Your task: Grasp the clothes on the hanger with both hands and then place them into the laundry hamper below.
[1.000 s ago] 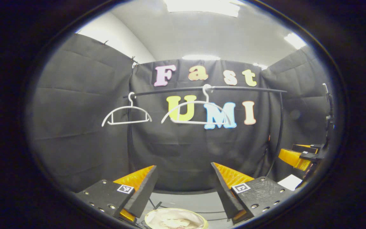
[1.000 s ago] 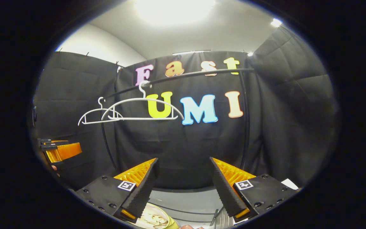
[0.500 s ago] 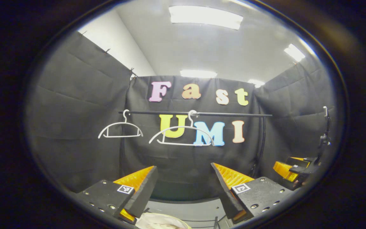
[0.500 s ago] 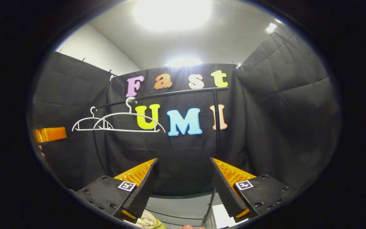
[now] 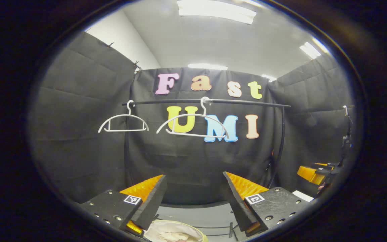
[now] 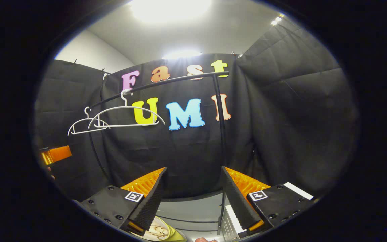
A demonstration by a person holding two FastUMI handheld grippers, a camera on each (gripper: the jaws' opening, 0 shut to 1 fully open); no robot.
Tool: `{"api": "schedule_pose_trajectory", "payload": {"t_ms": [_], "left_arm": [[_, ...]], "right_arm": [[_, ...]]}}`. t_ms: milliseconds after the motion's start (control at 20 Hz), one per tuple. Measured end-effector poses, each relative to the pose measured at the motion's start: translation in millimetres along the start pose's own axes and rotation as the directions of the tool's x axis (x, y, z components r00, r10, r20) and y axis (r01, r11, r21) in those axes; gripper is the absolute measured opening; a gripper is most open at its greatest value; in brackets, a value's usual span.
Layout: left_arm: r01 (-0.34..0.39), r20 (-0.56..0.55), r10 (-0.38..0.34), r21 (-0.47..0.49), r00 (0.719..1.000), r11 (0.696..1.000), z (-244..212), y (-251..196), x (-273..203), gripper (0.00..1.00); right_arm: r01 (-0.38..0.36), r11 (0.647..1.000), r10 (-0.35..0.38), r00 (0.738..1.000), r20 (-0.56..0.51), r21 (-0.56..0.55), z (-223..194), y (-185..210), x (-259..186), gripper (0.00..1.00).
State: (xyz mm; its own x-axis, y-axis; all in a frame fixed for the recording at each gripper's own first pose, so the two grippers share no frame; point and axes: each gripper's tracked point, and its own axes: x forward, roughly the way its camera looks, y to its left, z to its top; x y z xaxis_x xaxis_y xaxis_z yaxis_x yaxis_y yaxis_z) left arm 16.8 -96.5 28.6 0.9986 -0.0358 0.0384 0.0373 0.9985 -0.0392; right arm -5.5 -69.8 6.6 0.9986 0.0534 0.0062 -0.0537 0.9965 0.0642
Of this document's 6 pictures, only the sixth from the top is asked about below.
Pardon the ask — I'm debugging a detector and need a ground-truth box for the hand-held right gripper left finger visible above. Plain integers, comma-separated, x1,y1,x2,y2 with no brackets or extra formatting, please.
78,167,168,236

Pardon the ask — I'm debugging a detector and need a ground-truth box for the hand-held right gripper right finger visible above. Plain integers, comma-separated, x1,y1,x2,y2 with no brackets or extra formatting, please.
220,166,317,235

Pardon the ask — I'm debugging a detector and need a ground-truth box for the yellow-rimmed mesh laundry hamper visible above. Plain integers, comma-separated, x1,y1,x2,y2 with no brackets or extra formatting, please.
140,216,188,242

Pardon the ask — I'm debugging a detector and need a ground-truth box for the white clothes hanger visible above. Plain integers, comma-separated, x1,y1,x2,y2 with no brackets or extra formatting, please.
68,107,110,136
88,89,166,129

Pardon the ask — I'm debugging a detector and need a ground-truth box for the black clothes rack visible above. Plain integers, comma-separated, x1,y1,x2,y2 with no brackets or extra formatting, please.
87,71,230,236

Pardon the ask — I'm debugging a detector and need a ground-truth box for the white box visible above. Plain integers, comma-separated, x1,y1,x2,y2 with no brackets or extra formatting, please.
220,181,314,241

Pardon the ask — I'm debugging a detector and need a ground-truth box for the black backdrop cloth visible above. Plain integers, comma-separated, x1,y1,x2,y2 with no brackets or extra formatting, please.
34,17,360,202

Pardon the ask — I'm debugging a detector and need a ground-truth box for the large ceiling light panel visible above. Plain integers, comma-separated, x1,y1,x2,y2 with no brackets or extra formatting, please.
129,0,211,22

